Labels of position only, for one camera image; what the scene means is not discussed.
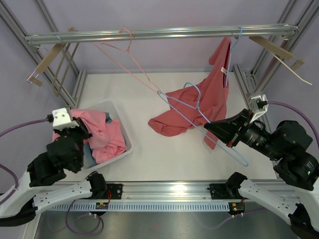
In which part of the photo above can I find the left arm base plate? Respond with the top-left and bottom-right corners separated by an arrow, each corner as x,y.
97,183 -> 123,200

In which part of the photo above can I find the right beige clip hanger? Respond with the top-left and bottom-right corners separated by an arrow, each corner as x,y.
249,36 -> 313,86

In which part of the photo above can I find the light blue wire hanger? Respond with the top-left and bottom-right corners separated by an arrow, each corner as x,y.
157,82 -> 249,167

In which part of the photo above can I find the left beige clip hanger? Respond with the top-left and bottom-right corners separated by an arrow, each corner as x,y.
26,34 -> 79,97

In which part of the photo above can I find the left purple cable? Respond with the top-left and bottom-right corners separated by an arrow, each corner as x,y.
0,119 -> 104,236

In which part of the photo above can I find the light pink t-shirt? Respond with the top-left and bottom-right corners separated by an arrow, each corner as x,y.
52,108 -> 128,165

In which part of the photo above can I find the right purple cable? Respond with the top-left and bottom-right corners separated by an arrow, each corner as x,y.
201,101 -> 319,230

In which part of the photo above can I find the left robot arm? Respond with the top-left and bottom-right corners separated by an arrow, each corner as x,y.
0,118 -> 107,227

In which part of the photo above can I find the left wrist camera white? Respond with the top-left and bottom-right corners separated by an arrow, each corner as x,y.
47,107 -> 79,131

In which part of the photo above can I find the aluminium front frame rail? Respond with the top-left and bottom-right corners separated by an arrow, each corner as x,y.
32,181 -> 304,202

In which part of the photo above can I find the blue-grey t-shirt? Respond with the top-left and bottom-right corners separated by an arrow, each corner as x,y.
84,112 -> 113,168

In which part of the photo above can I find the pink wire hanger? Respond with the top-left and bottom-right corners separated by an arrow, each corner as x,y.
93,28 -> 162,94

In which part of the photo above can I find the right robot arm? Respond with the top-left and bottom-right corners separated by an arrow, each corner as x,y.
204,109 -> 319,239

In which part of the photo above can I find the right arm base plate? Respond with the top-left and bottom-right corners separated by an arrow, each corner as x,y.
207,183 -> 245,200

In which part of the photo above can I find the aluminium hanging rail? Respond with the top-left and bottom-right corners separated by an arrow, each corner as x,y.
24,23 -> 299,45

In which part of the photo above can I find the beige clip hanger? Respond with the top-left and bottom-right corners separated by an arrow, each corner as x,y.
249,36 -> 313,86
26,34 -> 79,97

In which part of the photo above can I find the white slotted cable duct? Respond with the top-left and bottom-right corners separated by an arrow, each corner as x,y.
51,202 -> 230,212

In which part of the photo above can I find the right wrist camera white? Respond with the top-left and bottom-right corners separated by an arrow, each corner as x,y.
248,92 -> 268,123

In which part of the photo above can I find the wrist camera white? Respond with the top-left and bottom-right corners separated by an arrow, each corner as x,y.
47,107 -> 79,131
248,92 -> 268,123

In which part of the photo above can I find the dark pink t-shirt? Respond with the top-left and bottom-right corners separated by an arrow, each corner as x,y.
148,37 -> 231,137

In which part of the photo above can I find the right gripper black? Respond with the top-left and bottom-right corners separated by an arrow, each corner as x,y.
204,108 -> 283,160

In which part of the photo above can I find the white plastic basket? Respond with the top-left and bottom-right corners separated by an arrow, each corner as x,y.
71,100 -> 133,171

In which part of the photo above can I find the purple cable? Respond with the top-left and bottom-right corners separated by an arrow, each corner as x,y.
0,119 -> 104,236
201,101 -> 319,230

